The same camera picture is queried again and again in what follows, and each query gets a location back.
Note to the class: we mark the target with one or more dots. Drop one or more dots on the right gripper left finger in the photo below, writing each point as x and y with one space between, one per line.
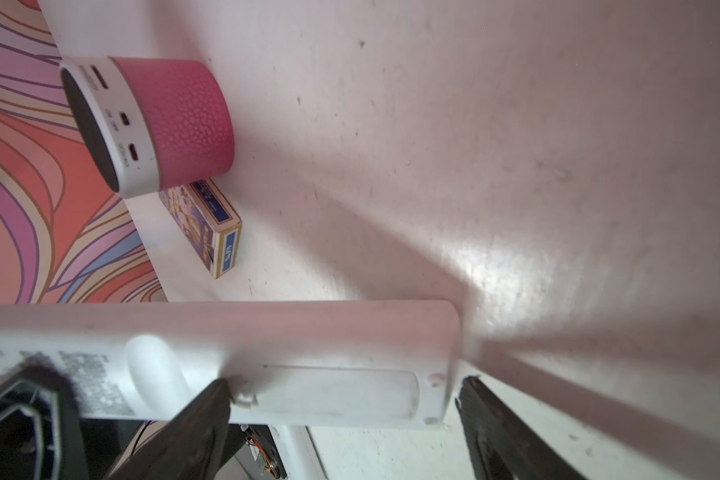
190 446

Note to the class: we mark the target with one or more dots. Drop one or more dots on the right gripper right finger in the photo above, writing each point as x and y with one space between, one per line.
500 444

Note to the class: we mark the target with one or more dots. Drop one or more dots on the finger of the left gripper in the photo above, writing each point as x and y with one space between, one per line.
40 434

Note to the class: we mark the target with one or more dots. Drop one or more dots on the white remote with batteries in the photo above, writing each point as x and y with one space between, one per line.
356 364

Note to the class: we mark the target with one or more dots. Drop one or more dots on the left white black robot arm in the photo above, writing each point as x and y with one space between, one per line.
100 446

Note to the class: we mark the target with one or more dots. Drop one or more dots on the purple card box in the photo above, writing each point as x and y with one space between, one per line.
208 221

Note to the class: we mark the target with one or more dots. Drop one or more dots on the pink round speaker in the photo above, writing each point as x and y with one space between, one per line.
149 124

